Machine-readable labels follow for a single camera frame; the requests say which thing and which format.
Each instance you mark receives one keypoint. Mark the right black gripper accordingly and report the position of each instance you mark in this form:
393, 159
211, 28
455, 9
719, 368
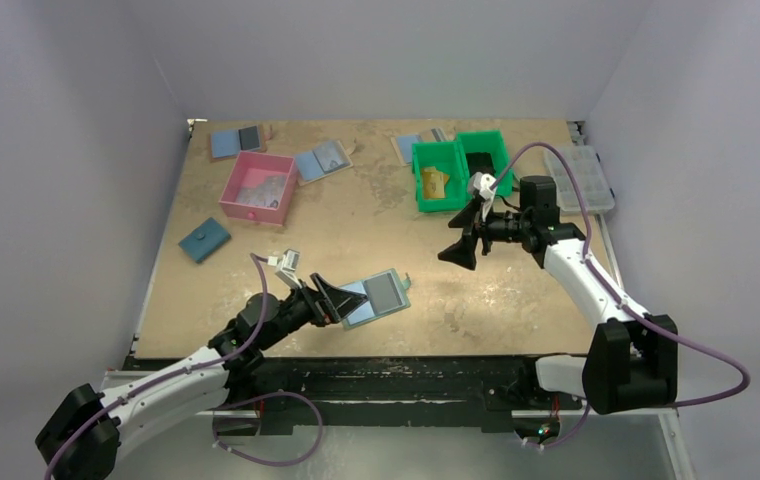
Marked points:
476, 234

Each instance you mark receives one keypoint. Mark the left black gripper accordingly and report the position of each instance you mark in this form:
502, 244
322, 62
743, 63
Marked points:
327, 304

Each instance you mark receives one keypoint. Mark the dark grey credit card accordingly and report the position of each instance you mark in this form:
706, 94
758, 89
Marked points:
383, 293

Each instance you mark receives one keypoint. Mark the green card holder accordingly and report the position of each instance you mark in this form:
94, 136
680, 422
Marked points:
364, 314

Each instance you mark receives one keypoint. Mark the orange and white credit card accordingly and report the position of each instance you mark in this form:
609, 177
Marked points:
434, 183

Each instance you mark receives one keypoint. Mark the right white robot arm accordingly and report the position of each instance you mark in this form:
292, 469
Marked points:
632, 361

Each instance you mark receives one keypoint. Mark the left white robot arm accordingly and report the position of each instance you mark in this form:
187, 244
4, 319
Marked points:
90, 430

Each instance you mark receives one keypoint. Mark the blue card behind bin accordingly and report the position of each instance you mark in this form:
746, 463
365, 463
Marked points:
403, 144

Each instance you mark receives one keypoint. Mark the cards in pink box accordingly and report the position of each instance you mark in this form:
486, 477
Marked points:
267, 193

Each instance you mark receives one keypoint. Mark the dark blue card holder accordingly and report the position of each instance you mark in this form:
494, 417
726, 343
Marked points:
204, 240

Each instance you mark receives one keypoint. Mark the black item in bin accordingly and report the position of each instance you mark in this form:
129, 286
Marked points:
480, 162

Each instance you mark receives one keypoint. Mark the left green bin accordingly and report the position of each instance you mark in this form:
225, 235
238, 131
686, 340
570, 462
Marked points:
439, 155

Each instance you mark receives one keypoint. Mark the green bin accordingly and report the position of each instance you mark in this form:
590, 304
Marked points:
490, 141
439, 155

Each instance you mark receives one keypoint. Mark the right green bin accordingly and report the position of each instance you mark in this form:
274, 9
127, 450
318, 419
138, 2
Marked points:
490, 141

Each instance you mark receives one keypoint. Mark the pink open box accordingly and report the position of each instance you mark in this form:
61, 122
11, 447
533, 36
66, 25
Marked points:
250, 167

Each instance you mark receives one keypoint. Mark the clear compartment organizer box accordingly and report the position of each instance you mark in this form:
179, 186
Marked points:
586, 169

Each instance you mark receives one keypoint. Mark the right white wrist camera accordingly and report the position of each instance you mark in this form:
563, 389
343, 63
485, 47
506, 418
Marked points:
481, 187

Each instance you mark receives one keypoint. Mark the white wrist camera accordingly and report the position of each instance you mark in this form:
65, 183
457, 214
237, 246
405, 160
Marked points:
481, 187
285, 266

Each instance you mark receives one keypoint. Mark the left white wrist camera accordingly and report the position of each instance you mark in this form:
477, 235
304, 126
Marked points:
285, 266

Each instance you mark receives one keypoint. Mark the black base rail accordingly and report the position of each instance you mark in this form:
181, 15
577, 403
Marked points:
493, 393

